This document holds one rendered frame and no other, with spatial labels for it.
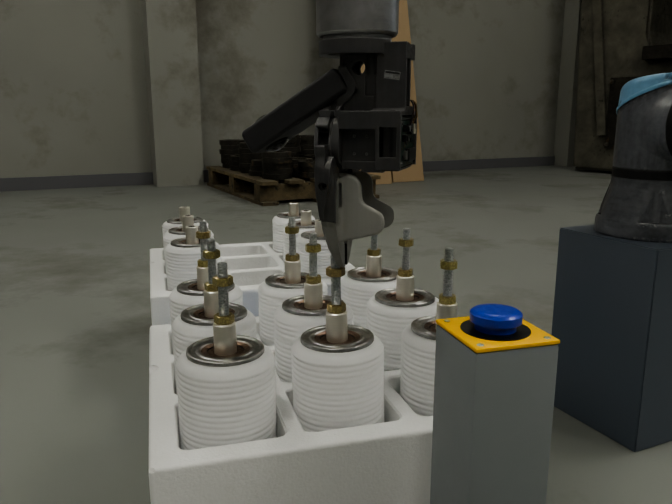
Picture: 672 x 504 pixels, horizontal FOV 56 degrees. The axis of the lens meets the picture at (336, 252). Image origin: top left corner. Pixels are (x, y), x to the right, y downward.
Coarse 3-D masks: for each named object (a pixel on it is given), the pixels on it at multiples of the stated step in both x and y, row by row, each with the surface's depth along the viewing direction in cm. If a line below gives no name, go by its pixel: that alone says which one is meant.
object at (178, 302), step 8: (176, 288) 84; (176, 296) 81; (184, 296) 80; (192, 296) 80; (200, 296) 80; (232, 296) 82; (240, 296) 83; (176, 304) 81; (184, 304) 80; (192, 304) 80; (240, 304) 83; (176, 312) 81
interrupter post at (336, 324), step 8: (328, 312) 64; (344, 312) 64; (328, 320) 64; (336, 320) 63; (344, 320) 64; (328, 328) 64; (336, 328) 64; (344, 328) 64; (328, 336) 64; (336, 336) 64; (344, 336) 64
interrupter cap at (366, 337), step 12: (348, 324) 68; (312, 336) 65; (324, 336) 66; (348, 336) 66; (360, 336) 65; (372, 336) 64; (312, 348) 62; (324, 348) 62; (336, 348) 61; (348, 348) 61; (360, 348) 62
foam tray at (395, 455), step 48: (288, 384) 71; (384, 384) 71; (288, 432) 61; (336, 432) 61; (384, 432) 61; (192, 480) 55; (240, 480) 57; (288, 480) 58; (336, 480) 59; (384, 480) 61
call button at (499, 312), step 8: (488, 304) 51; (496, 304) 51; (472, 312) 49; (480, 312) 49; (488, 312) 49; (496, 312) 49; (504, 312) 49; (512, 312) 49; (520, 312) 49; (472, 320) 49; (480, 320) 48; (488, 320) 48; (496, 320) 47; (504, 320) 47; (512, 320) 47; (520, 320) 48; (480, 328) 49; (488, 328) 48; (496, 328) 47; (504, 328) 47; (512, 328) 48
